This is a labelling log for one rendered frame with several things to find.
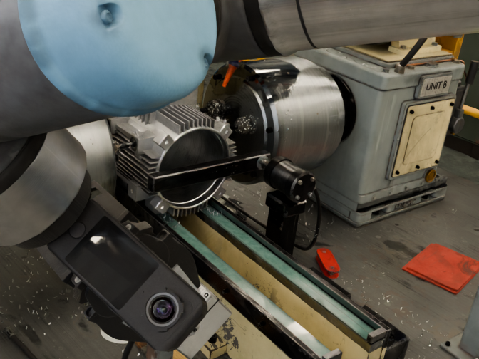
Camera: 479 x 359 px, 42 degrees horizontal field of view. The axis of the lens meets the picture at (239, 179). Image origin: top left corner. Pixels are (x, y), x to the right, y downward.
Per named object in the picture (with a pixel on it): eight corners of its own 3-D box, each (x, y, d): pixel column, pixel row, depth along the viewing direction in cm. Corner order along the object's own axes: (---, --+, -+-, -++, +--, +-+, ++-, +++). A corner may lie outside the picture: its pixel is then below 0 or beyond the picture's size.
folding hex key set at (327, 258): (313, 255, 132) (314, 247, 131) (328, 255, 132) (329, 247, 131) (325, 279, 124) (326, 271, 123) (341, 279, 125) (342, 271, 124)
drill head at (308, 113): (165, 164, 137) (171, 50, 126) (303, 136, 161) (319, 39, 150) (233, 214, 120) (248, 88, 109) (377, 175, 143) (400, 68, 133)
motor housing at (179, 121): (95, 181, 125) (95, 89, 117) (177, 164, 136) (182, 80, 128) (145, 227, 111) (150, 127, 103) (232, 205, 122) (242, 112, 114)
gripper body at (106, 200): (135, 214, 56) (48, 129, 47) (188, 262, 50) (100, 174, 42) (73, 278, 55) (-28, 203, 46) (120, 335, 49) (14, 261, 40)
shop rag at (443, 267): (456, 295, 124) (457, 291, 123) (400, 269, 130) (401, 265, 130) (483, 266, 135) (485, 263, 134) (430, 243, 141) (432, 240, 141)
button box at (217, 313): (117, 282, 82) (93, 262, 78) (156, 241, 83) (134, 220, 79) (190, 362, 70) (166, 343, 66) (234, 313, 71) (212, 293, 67)
